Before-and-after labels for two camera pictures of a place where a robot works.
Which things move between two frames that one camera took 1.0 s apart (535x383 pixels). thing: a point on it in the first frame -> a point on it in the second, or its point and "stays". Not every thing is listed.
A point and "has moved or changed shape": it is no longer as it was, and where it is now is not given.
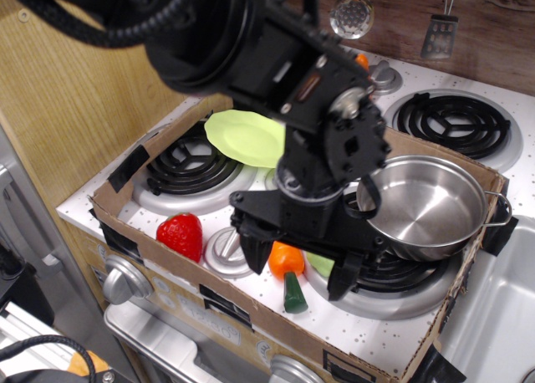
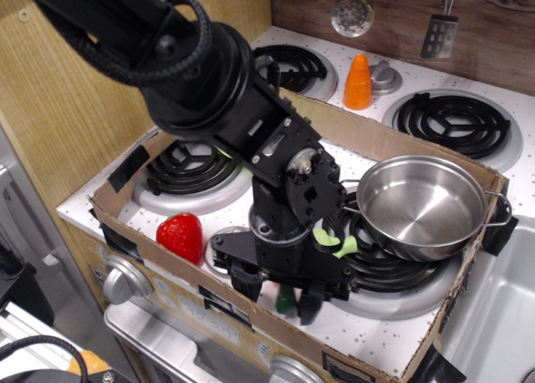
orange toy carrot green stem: (294, 300) has moved or changed shape
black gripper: (320, 211) -> (308, 261)
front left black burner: (187, 161) stays
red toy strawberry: (183, 232) stays
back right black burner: (458, 125) stays
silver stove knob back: (385, 79) stays
